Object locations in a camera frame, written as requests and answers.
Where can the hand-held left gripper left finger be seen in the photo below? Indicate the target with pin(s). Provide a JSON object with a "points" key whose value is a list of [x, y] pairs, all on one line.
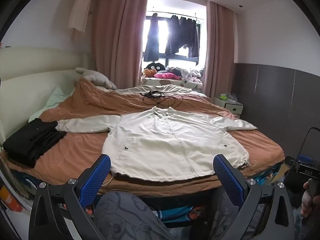
{"points": [[96, 177]]}

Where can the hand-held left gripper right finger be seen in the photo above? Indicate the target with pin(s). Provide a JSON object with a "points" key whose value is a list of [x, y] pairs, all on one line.
{"points": [[228, 180]]}

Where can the white jacket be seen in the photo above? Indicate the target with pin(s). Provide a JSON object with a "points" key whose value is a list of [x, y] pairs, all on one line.
{"points": [[162, 140]]}

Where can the black folded clothes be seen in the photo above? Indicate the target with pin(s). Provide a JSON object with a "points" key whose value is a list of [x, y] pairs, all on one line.
{"points": [[32, 140]]}

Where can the dark hanging clothes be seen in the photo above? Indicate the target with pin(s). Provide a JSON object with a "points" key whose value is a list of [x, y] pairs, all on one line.
{"points": [[182, 35]]}

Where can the person's right hand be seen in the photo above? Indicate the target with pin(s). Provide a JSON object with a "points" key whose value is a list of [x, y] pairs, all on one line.
{"points": [[306, 205]]}

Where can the person's right leg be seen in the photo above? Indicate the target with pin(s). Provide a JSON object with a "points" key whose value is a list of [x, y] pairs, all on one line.
{"points": [[222, 212]]}

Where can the person's leg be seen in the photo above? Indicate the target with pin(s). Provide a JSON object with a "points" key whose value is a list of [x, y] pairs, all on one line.
{"points": [[222, 212], [125, 212]]}

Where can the brown blanket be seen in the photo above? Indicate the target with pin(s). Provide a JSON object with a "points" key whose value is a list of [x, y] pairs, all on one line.
{"points": [[82, 140]]}

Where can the person's left leg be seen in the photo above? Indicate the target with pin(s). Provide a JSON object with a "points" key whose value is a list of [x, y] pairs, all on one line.
{"points": [[125, 212]]}

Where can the white nightstand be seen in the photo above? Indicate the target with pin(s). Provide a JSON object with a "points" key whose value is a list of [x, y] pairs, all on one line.
{"points": [[231, 106]]}

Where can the green item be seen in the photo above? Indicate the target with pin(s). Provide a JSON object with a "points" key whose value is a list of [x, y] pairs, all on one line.
{"points": [[223, 96]]}

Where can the orange box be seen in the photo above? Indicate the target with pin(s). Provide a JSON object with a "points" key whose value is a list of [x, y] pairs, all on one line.
{"points": [[10, 200]]}

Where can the light green pillow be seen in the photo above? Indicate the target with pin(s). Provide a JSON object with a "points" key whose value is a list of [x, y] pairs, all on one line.
{"points": [[57, 96]]}

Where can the grey plush toy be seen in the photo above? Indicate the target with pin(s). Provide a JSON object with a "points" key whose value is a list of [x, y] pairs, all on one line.
{"points": [[100, 78]]}

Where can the cream padded headboard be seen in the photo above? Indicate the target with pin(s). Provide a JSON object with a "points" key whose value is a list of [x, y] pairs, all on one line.
{"points": [[25, 90]]}

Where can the patterned window seat cushion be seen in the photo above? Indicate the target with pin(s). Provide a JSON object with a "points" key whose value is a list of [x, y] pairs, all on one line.
{"points": [[165, 82]]}

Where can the orange plush toy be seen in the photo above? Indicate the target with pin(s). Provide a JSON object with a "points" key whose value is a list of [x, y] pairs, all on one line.
{"points": [[148, 72]]}

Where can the pink plush toy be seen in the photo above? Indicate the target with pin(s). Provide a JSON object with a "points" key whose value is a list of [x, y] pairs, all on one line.
{"points": [[166, 75]]}

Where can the pink curtain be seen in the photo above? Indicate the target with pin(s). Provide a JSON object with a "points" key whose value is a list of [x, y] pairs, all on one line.
{"points": [[117, 42], [217, 55]]}

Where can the black plush toy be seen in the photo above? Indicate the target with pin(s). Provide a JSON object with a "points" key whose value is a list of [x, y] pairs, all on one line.
{"points": [[155, 65]]}

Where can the dark hanging coat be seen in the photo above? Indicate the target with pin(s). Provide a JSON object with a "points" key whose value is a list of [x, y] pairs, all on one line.
{"points": [[151, 42]]}

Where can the window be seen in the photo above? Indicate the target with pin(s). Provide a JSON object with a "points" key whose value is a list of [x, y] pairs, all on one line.
{"points": [[162, 25]]}

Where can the beige hanging cloth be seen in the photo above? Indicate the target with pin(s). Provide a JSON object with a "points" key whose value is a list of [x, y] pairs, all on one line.
{"points": [[80, 10]]}

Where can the clothes rail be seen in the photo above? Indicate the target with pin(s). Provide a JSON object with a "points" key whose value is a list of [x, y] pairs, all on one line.
{"points": [[175, 14]]}

